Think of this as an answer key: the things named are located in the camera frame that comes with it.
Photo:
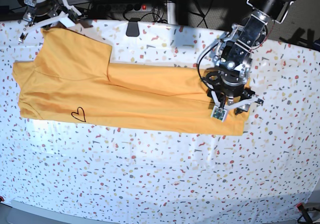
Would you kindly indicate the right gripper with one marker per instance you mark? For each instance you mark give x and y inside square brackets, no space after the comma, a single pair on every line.
[43,13]

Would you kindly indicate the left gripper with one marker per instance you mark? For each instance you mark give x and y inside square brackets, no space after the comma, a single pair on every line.
[228,91]

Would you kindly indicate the yellow T-shirt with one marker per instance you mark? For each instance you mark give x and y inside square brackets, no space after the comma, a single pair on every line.
[73,80]

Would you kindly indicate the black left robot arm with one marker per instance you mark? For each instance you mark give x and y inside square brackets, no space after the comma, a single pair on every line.
[232,53]

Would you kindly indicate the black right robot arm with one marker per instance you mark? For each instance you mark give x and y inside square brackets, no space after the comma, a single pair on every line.
[44,13]

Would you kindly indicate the white power strip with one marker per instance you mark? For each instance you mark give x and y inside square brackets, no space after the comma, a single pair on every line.
[121,7]

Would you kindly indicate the black table clamp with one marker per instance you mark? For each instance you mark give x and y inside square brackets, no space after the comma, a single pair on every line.
[133,28]

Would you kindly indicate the red clamp right corner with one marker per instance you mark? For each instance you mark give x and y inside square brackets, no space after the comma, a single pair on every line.
[300,207]

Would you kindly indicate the terrazzo patterned table cloth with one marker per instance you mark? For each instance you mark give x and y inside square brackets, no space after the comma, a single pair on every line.
[132,176]

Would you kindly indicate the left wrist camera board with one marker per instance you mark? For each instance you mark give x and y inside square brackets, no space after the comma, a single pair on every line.
[219,113]

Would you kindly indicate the white metal post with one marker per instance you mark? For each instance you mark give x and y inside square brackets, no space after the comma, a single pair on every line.
[171,13]

